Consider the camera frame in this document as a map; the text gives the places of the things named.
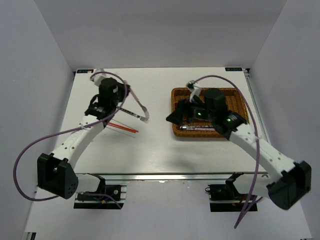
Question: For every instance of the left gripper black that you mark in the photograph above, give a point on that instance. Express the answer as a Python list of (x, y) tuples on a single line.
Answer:
[(124, 89)]

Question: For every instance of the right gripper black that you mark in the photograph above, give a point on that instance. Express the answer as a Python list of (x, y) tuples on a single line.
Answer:
[(182, 105)]

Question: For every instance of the fork with black handle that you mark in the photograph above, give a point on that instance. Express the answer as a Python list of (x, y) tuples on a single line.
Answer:
[(139, 117)]

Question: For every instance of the fork with pink handle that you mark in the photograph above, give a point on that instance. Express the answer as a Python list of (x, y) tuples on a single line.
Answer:
[(144, 109)]

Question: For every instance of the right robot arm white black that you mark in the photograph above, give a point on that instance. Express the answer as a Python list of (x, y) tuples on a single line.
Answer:
[(288, 180)]

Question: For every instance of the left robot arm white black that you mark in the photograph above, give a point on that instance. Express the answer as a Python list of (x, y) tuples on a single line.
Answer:
[(55, 171)]

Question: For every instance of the orange chopstick upper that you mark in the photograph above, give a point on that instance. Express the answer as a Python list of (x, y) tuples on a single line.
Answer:
[(123, 127)]

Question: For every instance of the orange chopstick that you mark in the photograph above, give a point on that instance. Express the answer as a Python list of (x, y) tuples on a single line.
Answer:
[(123, 127)]

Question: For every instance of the orange chopstick lower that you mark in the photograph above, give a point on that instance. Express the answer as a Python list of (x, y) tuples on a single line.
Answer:
[(122, 128)]

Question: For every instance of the blue label left corner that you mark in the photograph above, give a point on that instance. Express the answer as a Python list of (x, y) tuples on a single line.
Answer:
[(85, 71)]

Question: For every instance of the white chopstick lower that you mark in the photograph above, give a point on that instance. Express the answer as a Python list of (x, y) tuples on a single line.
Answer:
[(122, 132)]

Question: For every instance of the woven wicker cutlery tray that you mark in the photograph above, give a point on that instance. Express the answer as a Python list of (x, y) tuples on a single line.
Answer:
[(233, 99)]

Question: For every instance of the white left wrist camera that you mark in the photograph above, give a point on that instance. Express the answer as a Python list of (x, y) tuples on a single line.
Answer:
[(97, 79)]

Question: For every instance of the aluminium rail front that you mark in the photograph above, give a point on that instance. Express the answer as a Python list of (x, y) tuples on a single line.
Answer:
[(166, 176)]

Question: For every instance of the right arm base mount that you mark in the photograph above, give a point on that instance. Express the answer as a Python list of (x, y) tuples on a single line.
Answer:
[(221, 201)]

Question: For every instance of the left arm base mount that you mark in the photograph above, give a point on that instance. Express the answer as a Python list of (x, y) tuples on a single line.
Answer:
[(109, 196)]

